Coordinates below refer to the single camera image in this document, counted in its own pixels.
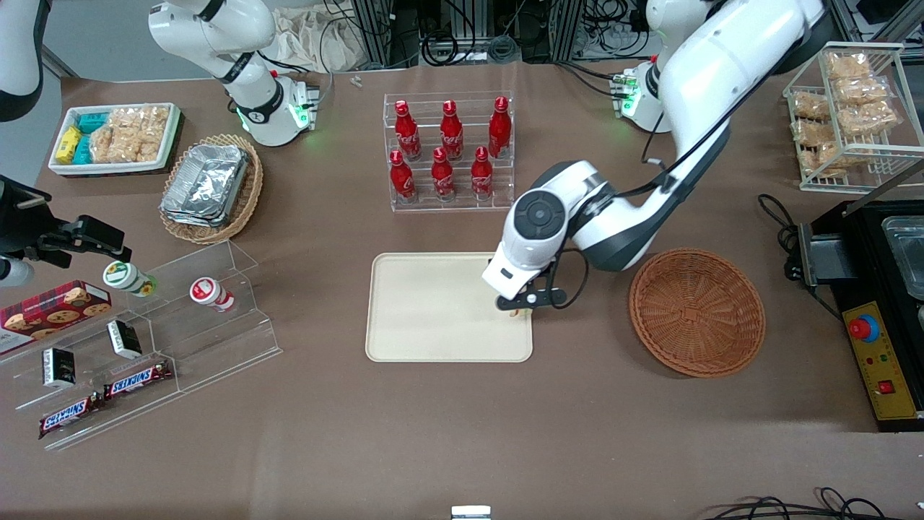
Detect clear acrylic bottle rack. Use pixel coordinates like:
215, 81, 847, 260
383, 90, 515, 212

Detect green sunflower yogurt cup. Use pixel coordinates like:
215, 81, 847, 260
103, 261, 157, 298

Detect white wire rack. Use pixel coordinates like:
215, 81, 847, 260
783, 41, 924, 194

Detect red cola bottle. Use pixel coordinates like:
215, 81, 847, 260
394, 100, 422, 161
470, 146, 494, 200
488, 96, 513, 159
389, 149, 417, 203
440, 100, 465, 160
430, 147, 456, 202

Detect coiled black cable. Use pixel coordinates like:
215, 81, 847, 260
421, 30, 479, 67

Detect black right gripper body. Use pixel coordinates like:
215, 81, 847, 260
0, 175, 87, 269

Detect black cooking machine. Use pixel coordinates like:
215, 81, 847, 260
798, 199, 924, 434

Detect yellow snack box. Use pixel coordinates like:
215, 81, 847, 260
56, 126, 84, 164

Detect light wicker basket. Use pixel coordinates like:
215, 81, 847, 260
159, 134, 264, 246

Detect clear rice cracker packet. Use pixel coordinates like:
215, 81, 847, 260
127, 124, 171, 164
108, 105, 171, 132
90, 127, 131, 164

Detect aluminium frame profile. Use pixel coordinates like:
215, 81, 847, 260
352, 0, 421, 70
550, 0, 584, 63

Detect aluminium foil container stack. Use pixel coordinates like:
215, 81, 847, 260
160, 144, 250, 229

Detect red yogurt cup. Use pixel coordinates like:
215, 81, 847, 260
189, 277, 236, 313

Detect white rectangular snack bin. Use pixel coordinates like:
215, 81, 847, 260
48, 103, 183, 178

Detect yellow control panel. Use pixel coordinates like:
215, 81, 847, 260
842, 301, 924, 422

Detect clear fried snack packet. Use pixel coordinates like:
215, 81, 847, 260
825, 52, 873, 82
793, 119, 838, 148
792, 91, 831, 122
834, 77, 890, 106
812, 143, 867, 178
837, 101, 903, 138

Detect red tartan cookie box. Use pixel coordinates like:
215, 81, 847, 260
0, 280, 113, 355

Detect black floor cables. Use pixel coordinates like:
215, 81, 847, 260
704, 487, 924, 520

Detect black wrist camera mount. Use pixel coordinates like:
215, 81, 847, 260
515, 287, 571, 309

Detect cream rectangular plastic tray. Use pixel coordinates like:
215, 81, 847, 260
365, 252, 534, 363

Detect steel pan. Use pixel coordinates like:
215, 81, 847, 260
881, 216, 924, 301

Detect small black snack box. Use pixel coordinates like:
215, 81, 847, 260
42, 347, 77, 389
107, 320, 143, 360

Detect brown round wicker basket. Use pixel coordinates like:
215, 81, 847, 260
628, 248, 767, 378

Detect black machine power cable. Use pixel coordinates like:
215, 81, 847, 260
757, 193, 803, 284

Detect Snickers chocolate bar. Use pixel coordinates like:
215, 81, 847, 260
103, 360, 174, 400
38, 394, 102, 440

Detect clear acrylic stepped shelf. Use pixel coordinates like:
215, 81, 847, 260
0, 240, 282, 452

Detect beige cloth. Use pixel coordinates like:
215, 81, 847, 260
271, 6, 365, 74

